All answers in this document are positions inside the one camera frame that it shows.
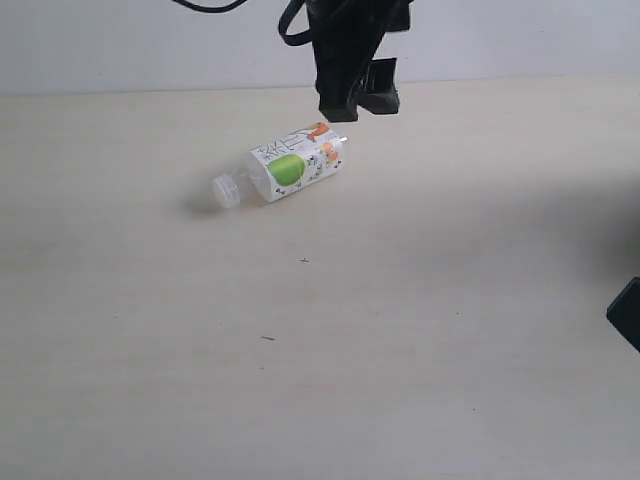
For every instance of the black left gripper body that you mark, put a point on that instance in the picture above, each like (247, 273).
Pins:
(354, 27)

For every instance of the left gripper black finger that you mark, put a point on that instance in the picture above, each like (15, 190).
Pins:
(341, 68)
(378, 93)

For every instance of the clear tea bottle white cap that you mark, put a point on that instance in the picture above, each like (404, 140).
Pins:
(282, 167)

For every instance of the black object at table edge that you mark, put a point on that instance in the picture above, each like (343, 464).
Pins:
(624, 313)

